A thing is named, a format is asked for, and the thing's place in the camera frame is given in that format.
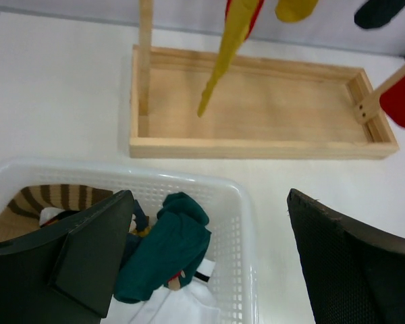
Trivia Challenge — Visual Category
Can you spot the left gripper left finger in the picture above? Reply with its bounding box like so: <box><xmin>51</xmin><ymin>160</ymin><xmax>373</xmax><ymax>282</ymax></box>
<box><xmin>0</xmin><ymin>190</ymin><xmax>134</xmax><ymax>323</ymax></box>

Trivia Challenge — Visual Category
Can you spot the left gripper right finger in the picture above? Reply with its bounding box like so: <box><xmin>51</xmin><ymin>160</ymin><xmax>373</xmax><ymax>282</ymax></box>
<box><xmin>287</xmin><ymin>188</ymin><xmax>405</xmax><ymax>323</ymax></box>

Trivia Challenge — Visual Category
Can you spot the wooden hanger stand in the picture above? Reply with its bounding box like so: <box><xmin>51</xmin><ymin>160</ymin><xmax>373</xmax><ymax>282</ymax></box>
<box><xmin>130</xmin><ymin>1</ymin><xmax>405</xmax><ymax>159</ymax></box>

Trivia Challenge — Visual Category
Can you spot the brown striped sock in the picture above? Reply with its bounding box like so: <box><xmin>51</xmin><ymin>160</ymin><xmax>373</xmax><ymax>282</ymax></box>
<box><xmin>0</xmin><ymin>184</ymin><xmax>113</xmax><ymax>242</ymax></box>

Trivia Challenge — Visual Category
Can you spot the dark green sock in basket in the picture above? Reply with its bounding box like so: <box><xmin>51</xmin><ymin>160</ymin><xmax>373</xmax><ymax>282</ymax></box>
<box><xmin>113</xmin><ymin>192</ymin><xmax>211</xmax><ymax>304</ymax></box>

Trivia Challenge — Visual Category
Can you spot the white sock in basket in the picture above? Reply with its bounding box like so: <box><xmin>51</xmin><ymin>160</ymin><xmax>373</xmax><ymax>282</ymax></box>
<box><xmin>130</xmin><ymin>259</ymin><xmax>221</xmax><ymax>324</ymax></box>

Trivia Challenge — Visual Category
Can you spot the white plastic basket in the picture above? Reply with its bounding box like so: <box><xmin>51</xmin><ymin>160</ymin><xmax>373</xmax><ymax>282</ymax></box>
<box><xmin>0</xmin><ymin>158</ymin><xmax>259</xmax><ymax>323</ymax></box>

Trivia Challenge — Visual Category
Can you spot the dark navy sock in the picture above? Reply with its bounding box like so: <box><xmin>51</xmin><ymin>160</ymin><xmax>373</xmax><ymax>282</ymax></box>
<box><xmin>354</xmin><ymin>0</ymin><xmax>405</xmax><ymax>30</ymax></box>

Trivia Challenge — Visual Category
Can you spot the mustard sock centre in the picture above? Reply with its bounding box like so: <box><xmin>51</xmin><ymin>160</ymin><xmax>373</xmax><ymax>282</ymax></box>
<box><xmin>275</xmin><ymin>0</ymin><xmax>319</xmax><ymax>23</ymax></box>

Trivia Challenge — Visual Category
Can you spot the mustard sock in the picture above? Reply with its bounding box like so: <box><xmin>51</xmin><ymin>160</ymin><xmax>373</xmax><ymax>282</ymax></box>
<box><xmin>197</xmin><ymin>0</ymin><xmax>259</xmax><ymax>117</ymax></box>
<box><xmin>275</xmin><ymin>0</ymin><xmax>319</xmax><ymax>23</ymax></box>

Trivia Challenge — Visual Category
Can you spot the mustard sock front left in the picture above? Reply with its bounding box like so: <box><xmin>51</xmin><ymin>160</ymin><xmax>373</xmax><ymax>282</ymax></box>
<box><xmin>197</xmin><ymin>0</ymin><xmax>259</xmax><ymax>117</ymax></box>

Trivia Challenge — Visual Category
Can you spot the red sock with white pattern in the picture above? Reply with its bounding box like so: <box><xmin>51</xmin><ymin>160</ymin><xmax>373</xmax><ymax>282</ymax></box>
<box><xmin>225</xmin><ymin>0</ymin><xmax>265</xmax><ymax>39</ymax></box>

